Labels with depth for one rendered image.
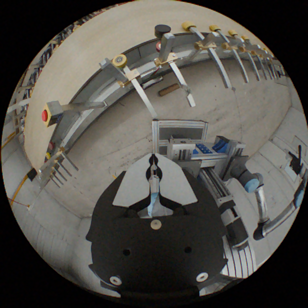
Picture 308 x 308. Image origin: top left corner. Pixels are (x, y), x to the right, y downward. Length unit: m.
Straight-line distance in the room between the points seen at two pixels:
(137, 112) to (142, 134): 0.37
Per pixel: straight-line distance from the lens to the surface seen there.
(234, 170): 0.79
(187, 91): 0.60
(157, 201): 0.41
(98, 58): 0.71
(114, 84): 0.89
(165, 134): 1.29
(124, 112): 1.49
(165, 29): 0.45
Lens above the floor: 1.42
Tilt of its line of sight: 60 degrees down
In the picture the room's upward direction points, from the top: 176 degrees clockwise
